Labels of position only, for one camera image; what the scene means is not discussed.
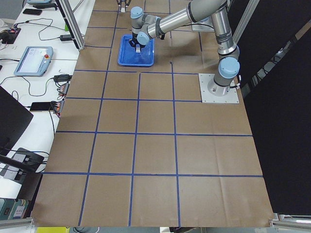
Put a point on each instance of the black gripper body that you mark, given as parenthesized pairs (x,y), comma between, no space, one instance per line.
(133,43)

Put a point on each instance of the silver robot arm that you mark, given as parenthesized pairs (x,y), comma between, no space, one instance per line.
(146,27)

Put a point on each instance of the blue plastic tray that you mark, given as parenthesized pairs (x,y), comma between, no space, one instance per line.
(129,57)

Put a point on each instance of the black power adapter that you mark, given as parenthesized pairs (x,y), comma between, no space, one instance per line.
(65,37)

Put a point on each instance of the teach pendant tablet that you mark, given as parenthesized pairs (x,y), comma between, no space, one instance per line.
(34,61)

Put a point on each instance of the black smartphone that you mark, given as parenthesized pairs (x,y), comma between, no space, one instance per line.
(40,107)

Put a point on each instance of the black monitor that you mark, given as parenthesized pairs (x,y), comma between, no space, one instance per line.
(14,120)

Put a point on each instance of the aluminium frame post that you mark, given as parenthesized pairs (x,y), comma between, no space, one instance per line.
(71,23)

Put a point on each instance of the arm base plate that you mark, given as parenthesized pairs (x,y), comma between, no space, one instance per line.
(214,94)
(203,26)

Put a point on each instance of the usb hub with cables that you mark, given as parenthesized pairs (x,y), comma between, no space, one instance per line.
(63,89)

